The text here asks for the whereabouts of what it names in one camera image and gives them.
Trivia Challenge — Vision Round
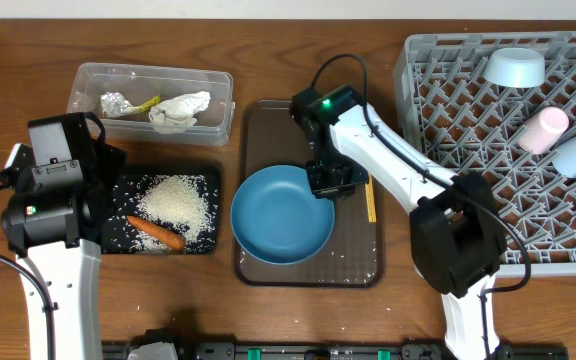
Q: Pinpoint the orange carrot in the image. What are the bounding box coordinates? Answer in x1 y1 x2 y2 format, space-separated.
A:
127 216 186 251

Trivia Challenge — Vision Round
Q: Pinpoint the green foil snack wrapper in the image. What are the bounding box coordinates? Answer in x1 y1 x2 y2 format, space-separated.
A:
100 92 162 118

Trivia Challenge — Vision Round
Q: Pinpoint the light blue bowl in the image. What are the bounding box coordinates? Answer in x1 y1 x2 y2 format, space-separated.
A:
483 48 546 88

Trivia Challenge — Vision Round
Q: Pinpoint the clear plastic bin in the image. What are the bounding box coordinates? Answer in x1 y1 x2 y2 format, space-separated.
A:
67 63 235 146

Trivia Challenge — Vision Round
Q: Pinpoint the white tissue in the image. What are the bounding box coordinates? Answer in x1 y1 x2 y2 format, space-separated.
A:
148 91 211 134

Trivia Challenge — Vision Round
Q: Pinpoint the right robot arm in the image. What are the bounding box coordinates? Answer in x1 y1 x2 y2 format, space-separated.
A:
289 86 507 359

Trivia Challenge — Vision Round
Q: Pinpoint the grey dishwasher rack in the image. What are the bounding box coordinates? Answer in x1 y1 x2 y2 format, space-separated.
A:
394 32 576 277

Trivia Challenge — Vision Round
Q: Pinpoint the white rice pile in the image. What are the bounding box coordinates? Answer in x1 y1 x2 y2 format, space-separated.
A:
102 173 221 254

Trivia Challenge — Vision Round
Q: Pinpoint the black waste tray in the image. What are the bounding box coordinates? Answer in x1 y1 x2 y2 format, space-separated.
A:
100 163 224 256

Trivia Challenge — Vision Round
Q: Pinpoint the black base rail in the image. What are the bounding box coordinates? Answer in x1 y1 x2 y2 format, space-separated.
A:
101 329 569 360

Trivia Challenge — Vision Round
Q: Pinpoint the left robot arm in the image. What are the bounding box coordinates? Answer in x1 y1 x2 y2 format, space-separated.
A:
0 112 126 359

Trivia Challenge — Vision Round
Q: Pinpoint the wooden chopstick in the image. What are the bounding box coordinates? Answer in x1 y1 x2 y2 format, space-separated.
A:
367 177 378 223
364 174 375 223

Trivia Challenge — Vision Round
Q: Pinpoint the brown serving tray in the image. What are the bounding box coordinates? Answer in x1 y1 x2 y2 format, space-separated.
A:
234 100 384 288

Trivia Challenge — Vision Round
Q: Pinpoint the white pink cup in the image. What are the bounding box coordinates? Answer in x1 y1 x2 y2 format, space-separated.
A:
517 107 569 155

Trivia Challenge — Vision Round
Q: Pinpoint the dark blue plate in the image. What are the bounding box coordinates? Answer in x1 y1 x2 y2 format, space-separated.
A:
230 165 335 265

